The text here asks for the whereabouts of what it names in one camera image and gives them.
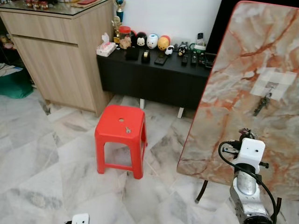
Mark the pink tissue pack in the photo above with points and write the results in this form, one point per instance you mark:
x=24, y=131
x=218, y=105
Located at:
x=106, y=48

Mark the green and white holder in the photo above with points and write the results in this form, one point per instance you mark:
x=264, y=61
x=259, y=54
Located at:
x=194, y=47

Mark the black curved table leg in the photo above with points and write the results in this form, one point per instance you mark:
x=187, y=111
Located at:
x=278, y=207
x=201, y=191

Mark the keys with purple crown charm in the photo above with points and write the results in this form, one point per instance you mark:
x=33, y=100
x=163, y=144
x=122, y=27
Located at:
x=246, y=134

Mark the small silver key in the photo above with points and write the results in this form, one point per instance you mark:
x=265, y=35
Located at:
x=128, y=130

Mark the black handset with keypad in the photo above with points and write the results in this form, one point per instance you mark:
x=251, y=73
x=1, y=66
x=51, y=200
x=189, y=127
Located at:
x=200, y=38

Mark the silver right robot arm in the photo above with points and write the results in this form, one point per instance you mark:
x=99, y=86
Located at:
x=246, y=184

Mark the yellow round plush toy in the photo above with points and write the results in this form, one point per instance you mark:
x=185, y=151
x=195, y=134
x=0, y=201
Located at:
x=164, y=43

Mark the black television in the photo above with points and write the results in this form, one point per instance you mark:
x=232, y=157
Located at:
x=222, y=23

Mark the white round plush toy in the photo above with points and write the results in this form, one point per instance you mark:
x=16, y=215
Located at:
x=152, y=42

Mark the white adhesive wall hook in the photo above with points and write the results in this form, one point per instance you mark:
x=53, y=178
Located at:
x=282, y=77

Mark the black low sideboard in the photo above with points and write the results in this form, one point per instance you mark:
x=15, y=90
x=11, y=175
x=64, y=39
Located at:
x=149, y=81

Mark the green fabric bag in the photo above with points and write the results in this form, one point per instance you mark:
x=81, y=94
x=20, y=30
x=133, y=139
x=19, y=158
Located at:
x=14, y=86

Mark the clear jar with red lid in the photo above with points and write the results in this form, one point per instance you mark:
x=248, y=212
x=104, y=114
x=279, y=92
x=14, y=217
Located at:
x=124, y=33

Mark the black tape dispenser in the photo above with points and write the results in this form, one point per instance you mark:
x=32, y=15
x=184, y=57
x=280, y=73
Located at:
x=145, y=57

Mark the blue and gold trophy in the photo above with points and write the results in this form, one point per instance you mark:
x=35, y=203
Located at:
x=120, y=7

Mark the black mouse plush toy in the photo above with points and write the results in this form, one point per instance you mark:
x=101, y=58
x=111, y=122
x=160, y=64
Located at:
x=140, y=40

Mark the small black animal figurine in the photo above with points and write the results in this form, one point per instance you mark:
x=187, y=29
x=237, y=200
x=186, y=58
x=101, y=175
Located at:
x=182, y=50

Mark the small panda figurine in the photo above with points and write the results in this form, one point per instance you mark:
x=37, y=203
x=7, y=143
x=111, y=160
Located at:
x=169, y=50

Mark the red plastic stool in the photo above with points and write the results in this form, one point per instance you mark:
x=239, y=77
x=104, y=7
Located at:
x=119, y=140

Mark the black flat device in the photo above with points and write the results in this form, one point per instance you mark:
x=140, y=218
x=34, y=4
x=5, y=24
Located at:
x=210, y=60

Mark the black remote control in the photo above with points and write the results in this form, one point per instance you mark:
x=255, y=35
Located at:
x=193, y=59
x=184, y=59
x=202, y=59

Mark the light wooden cabinet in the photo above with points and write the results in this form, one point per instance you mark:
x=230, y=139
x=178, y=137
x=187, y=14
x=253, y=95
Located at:
x=56, y=60

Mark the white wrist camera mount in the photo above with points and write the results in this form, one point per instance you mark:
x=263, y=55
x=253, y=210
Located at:
x=80, y=219
x=250, y=151

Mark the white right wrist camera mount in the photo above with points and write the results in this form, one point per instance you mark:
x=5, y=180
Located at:
x=250, y=151

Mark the marble pattern table top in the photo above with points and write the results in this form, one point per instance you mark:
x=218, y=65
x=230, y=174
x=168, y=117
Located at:
x=233, y=102

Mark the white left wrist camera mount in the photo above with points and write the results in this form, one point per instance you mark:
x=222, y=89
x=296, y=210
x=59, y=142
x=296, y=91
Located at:
x=80, y=219

